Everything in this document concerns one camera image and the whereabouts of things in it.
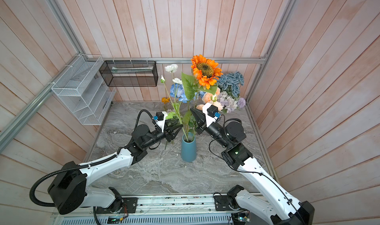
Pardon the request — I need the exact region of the orange flower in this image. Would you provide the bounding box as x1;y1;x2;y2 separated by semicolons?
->
181;55;223;99

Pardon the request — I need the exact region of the pink white hydrangea bouquet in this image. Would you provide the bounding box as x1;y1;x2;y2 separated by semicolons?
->
217;91;246;113

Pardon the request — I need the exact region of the white wire mesh shelf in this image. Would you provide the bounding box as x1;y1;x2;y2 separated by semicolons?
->
51;55;116;125

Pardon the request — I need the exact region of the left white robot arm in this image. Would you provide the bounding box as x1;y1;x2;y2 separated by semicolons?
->
48;124;182;215

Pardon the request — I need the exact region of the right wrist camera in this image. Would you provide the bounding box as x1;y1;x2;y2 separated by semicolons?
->
202;103;221;127

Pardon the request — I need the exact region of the white flower stem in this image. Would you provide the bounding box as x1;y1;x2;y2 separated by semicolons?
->
160;64;193;142

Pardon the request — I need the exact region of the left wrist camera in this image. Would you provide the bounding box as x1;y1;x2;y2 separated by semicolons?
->
153;111;168;133

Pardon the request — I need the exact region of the pale peach rose spray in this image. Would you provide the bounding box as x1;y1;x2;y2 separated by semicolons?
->
196;88;223;111

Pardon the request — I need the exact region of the teal blue rose bouquet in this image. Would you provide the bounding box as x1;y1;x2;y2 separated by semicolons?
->
217;71;244;98

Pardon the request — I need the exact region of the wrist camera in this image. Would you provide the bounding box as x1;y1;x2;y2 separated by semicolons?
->
153;111;168;133
202;103;221;127

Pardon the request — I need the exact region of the black mesh basket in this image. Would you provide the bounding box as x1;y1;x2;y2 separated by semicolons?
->
100;60;158;87

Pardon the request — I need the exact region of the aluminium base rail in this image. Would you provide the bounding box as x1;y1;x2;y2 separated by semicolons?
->
49;191;298;225

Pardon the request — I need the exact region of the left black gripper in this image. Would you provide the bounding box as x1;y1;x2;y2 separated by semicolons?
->
142;119;183;148

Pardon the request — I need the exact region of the teal ceramic vase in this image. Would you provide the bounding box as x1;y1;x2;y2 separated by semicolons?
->
181;132;197;162

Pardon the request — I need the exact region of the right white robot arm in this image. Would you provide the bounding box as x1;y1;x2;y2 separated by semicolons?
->
191;104;315;225

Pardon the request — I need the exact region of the yellow orange flower stem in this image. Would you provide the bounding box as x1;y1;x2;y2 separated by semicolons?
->
161;97;171;105

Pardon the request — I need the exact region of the black corrugated cable hose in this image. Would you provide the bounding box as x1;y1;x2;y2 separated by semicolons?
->
29;109;155;208

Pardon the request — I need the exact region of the blue hydrangea mixed bouquet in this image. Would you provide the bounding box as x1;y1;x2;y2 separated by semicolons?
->
170;83;205;103

